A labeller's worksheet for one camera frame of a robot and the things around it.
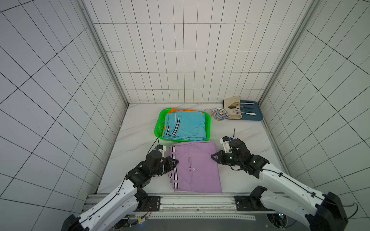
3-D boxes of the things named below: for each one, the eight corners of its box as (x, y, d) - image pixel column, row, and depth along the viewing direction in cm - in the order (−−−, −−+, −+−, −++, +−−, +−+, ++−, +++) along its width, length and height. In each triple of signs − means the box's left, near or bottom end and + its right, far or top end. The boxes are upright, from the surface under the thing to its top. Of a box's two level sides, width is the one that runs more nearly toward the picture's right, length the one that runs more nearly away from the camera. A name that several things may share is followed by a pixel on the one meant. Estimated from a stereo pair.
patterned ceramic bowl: (213, 120, 110) (214, 117, 107) (212, 111, 116) (212, 108, 113) (227, 120, 110) (228, 117, 107) (225, 111, 116) (226, 108, 113)
